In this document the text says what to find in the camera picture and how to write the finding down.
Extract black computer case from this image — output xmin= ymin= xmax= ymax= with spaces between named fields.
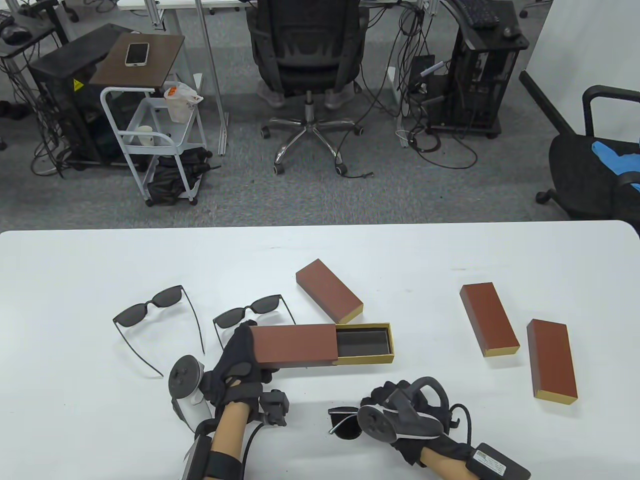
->
xmin=27 ymin=23 xmax=138 ymax=168

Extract black bag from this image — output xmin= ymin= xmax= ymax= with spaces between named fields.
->
xmin=147 ymin=147 xmax=221 ymax=206

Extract person's right hand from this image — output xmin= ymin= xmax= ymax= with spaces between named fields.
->
xmin=360 ymin=381 xmax=473 ymax=468

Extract white plastic bag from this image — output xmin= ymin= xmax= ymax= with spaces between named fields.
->
xmin=163 ymin=81 xmax=204 ymax=123

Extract grey hand controller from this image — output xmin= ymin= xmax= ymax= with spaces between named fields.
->
xmin=357 ymin=376 xmax=451 ymax=443
xmin=169 ymin=355 xmax=216 ymax=435

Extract black mesh office chair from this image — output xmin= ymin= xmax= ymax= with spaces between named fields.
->
xmin=247 ymin=0 xmax=375 ymax=177

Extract black sunglasses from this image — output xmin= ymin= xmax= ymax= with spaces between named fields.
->
xmin=112 ymin=285 xmax=206 ymax=378
xmin=212 ymin=294 xmax=297 ymax=351
xmin=327 ymin=407 xmax=365 ymax=441

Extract black wrist strap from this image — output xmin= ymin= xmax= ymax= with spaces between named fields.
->
xmin=207 ymin=450 xmax=246 ymax=480

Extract white board panel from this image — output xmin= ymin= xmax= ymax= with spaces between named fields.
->
xmin=519 ymin=0 xmax=640 ymax=138

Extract person's left forearm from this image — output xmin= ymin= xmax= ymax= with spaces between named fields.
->
xmin=209 ymin=402 xmax=251 ymax=458

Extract white smartphone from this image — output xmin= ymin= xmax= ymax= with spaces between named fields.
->
xmin=124 ymin=42 xmax=150 ymax=67

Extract blue cloth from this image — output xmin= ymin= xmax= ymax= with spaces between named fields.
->
xmin=591 ymin=141 xmax=640 ymax=192

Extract black desk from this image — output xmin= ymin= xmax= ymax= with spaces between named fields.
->
xmin=0 ymin=7 xmax=68 ymax=60

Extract bundle of black cables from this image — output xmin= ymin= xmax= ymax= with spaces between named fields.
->
xmin=332 ymin=0 xmax=479 ymax=179

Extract black fabric armchair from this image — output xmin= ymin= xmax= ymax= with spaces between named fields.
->
xmin=535 ymin=85 xmax=640 ymax=231

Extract black computer tower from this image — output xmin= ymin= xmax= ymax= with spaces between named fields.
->
xmin=427 ymin=22 xmax=530 ymax=139

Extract brown wooden board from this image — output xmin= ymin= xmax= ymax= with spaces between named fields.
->
xmin=89 ymin=33 xmax=186 ymax=92

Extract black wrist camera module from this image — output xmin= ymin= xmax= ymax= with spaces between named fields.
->
xmin=260 ymin=390 xmax=291 ymax=427

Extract aluminium frame post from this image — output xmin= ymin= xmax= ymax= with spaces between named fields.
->
xmin=192 ymin=0 xmax=231 ymax=157
xmin=145 ymin=0 xmax=167 ymax=31

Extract person's right forearm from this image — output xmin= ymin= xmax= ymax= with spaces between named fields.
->
xmin=420 ymin=447 xmax=481 ymax=480

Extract white rolling cart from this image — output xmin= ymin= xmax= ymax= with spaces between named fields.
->
xmin=100 ymin=82 xmax=208 ymax=207

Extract brown storage box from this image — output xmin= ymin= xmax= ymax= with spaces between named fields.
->
xmin=459 ymin=282 xmax=521 ymax=358
xmin=526 ymin=318 xmax=579 ymax=404
xmin=249 ymin=322 xmax=396 ymax=369
xmin=295 ymin=258 xmax=364 ymax=325

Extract person's left hand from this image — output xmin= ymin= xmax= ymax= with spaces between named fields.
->
xmin=202 ymin=322 xmax=280 ymax=408

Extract black glove cable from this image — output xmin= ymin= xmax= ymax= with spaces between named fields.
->
xmin=241 ymin=422 xmax=266 ymax=480
xmin=447 ymin=402 xmax=476 ymax=446

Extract black wrist battery box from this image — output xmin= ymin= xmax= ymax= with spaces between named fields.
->
xmin=182 ymin=435 xmax=213 ymax=480
xmin=466 ymin=442 xmax=532 ymax=480

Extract white desk leg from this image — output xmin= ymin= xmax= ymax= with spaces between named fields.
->
xmin=386 ymin=67 xmax=409 ymax=149

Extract white desk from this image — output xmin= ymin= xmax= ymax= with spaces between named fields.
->
xmin=117 ymin=0 xmax=258 ymax=11

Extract black power box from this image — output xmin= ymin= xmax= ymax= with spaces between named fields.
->
xmin=410 ymin=54 xmax=436 ymax=86

